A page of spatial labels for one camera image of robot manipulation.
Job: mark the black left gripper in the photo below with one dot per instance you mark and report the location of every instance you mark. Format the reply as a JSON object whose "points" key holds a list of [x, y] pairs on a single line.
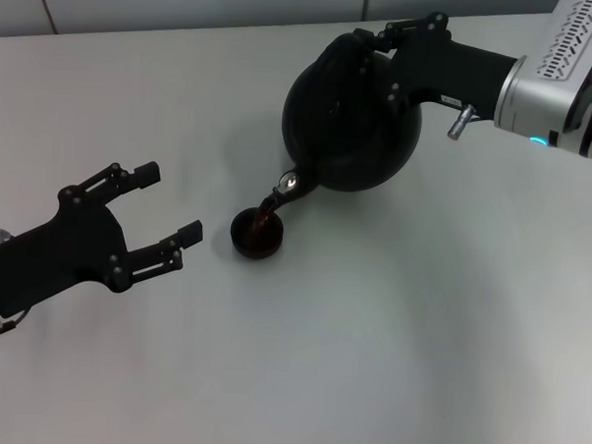
{"points": [[64, 251]]}

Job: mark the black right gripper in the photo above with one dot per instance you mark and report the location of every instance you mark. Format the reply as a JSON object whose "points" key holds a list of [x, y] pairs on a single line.
{"points": [[450, 71]]}

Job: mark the small dark teacup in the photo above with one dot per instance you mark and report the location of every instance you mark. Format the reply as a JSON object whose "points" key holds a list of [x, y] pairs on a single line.
{"points": [[255, 247]]}

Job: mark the black round teapot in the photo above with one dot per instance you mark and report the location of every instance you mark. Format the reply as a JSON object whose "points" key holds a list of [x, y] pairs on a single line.
{"points": [[358, 156]]}

